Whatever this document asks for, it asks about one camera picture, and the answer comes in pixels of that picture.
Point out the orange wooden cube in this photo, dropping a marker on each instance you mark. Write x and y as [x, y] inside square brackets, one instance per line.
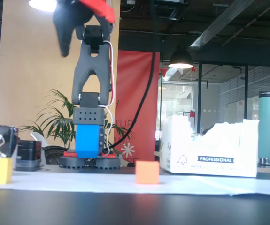
[147, 172]

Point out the black framed glass partition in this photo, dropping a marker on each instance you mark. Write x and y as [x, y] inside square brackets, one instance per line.
[199, 105]

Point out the long white paper strip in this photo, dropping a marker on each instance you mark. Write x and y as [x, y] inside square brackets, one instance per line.
[78, 182]

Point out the round white ceiling lamp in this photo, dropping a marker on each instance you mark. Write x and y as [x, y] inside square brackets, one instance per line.
[40, 4]

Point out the green potted palm plant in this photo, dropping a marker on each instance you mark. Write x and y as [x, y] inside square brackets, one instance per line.
[59, 122]

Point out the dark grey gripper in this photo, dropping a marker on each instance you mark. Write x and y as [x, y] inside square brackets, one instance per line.
[64, 38]

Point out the black case with clear lid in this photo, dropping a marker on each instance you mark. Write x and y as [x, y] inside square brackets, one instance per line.
[28, 152]

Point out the black pendant lamp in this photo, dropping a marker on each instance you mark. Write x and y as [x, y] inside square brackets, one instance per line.
[180, 58]

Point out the ceiling air conditioner unit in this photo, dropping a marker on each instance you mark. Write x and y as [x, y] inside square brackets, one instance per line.
[172, 12]

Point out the white cardboard napkins box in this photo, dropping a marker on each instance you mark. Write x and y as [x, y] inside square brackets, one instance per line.
[207, 168]

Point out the red standing banner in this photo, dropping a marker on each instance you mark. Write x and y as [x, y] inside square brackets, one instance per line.
[134, 93]

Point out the grey robot arm blue base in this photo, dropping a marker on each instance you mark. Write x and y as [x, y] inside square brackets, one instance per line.
[87, 140]

